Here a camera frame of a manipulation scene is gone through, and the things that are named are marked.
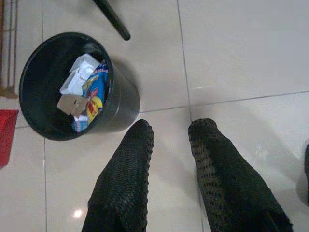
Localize brown cardboard piece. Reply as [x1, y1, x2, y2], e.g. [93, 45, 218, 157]
[56, 93, 88, 116]

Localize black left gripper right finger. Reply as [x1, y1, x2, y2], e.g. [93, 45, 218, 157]
[188, 118, 293, 232]

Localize white crumpled paper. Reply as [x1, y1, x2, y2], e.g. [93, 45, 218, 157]
[59, 53, 101, 95]

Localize blue yellow snack wrapper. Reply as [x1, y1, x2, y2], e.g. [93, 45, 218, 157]
[71, 60, 110, 132]

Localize red plastic dustpan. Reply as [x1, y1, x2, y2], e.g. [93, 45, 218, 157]
[0, 109, 19, 169]

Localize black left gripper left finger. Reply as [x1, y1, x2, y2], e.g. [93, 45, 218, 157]
[81, 119, 155, 232]

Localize black furniture leg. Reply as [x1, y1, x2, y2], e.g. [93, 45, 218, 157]
[92, 0, 131, 41]

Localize black round rubbish bin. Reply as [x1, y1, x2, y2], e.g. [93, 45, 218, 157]
[18, 31, 141, 142]

